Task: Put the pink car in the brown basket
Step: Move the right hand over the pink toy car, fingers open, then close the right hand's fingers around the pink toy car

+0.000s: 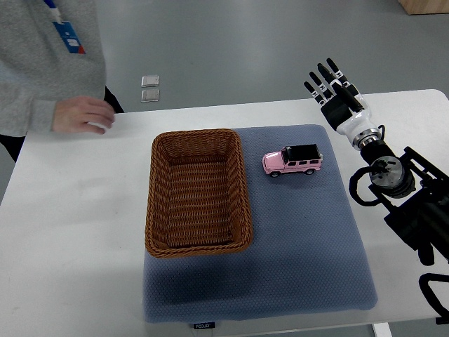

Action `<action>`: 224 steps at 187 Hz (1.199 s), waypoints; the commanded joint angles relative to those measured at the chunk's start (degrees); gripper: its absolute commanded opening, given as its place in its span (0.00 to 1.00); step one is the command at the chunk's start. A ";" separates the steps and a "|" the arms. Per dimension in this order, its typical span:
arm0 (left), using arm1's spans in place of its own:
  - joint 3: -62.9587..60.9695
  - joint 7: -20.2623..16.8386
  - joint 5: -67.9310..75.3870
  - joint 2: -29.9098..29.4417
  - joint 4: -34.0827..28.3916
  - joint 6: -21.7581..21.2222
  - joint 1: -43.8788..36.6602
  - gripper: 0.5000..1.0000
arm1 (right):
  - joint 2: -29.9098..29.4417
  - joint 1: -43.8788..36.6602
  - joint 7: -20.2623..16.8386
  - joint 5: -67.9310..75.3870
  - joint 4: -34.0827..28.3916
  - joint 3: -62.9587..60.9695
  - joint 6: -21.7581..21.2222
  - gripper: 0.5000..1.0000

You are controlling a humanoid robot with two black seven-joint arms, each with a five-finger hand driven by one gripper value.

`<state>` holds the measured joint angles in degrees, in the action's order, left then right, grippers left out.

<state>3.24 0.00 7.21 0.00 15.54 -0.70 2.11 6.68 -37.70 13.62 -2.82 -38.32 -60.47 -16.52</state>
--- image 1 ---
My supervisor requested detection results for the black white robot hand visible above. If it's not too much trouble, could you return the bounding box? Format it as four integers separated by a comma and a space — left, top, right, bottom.
304, 58, 381, 147

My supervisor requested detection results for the pink toy car black roof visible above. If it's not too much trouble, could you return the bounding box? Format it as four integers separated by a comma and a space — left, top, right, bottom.
262, 144, 323, 178

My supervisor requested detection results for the grey sweater forearm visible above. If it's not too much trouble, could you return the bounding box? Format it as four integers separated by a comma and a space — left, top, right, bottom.
1, 60, 60, 137

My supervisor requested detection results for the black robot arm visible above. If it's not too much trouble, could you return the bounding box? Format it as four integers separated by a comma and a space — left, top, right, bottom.
304, 58, 448, 266

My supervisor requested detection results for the brown wicker basket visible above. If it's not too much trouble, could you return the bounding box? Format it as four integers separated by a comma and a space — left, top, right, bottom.
145, 128, 253, 258

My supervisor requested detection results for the person's bare hand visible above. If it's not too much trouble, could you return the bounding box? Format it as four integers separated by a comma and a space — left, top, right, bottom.
51, 96, 115, 134

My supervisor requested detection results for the wooden box corner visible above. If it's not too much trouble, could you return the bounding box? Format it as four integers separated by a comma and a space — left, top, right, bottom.
398, 0, 449, 15

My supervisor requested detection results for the blue-grey padded mat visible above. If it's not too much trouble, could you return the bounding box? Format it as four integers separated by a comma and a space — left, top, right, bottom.
143, 125, 377, 323

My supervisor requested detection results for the upper metal floor plate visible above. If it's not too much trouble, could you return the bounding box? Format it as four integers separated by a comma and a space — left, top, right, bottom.
141, 75, 159, 88

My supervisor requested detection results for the black cable loop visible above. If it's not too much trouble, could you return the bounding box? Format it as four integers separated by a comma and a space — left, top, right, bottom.
418, 272, 449, 326

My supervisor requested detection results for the blue badge on lanyard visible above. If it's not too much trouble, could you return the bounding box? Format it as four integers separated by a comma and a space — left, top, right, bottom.
43, 0, 86, 55

